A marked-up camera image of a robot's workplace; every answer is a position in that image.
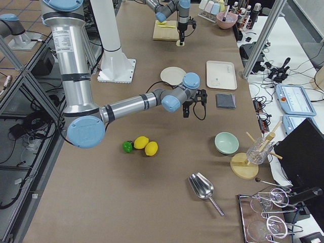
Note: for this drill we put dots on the cream round plate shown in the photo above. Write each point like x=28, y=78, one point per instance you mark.
x=172, y=75

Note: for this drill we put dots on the black laptop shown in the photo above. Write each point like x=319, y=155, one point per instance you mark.
x=302, y=156

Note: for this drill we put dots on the pink ice bucket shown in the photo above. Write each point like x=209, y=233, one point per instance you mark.
x=231, y=19

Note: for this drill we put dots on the yellow plastic knife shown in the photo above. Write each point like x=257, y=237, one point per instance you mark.
x=166, y=26

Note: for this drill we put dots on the clear glass cup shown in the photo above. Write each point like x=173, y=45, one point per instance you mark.
x=259, y=151

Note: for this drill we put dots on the green lime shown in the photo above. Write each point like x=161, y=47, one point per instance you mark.
x=128, y=146

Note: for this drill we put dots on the blue teach pendant lower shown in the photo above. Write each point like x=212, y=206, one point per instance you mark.
x=290, y=121

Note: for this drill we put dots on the black wire glass rack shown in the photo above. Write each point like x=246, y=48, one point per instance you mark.
x=275, y=215

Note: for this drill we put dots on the bottles rack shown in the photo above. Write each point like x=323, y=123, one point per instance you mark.
x=246, y=17

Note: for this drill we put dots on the cream rabbit tray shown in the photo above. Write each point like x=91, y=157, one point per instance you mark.
x=221, y=75

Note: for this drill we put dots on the yellow lemon near plate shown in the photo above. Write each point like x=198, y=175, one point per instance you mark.
x=141, y=142

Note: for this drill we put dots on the mint green bowl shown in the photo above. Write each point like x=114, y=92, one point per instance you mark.
x=226, y=143

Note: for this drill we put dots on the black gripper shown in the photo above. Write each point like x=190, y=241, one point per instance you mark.
x=187, y=104
x=181, y=26

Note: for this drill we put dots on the blue teach pendant upper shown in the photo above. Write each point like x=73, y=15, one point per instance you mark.
x=294, y=100

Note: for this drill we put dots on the aluminium frame post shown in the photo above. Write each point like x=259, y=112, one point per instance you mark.
x=269, y=24

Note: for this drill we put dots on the pastel cups rack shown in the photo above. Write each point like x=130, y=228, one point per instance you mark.
x=210, y=9

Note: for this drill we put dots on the blue teach pendant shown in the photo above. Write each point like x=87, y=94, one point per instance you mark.
x=290, y=121
x=294, y=100

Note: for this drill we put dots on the grey folded cloth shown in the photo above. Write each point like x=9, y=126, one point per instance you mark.
x=226, y=101

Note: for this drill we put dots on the metal tongs black tip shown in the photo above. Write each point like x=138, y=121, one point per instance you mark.
x=225, y=13

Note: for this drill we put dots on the white steamed bun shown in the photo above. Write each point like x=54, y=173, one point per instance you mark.
x=180, y=43

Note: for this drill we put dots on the lemon slices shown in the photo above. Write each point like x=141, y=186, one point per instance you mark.
x=160, y=23

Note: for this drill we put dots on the yellow lemon outer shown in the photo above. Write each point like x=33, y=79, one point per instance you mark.
x=151, y=148

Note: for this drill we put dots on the metal ice scoop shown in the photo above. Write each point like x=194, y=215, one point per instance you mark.
x=204, y=189

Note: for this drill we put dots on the wooden cutting board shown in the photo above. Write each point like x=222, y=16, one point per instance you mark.
x=166, y=34

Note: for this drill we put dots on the wooden cup stand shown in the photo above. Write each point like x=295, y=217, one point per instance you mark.
x=246, y=165

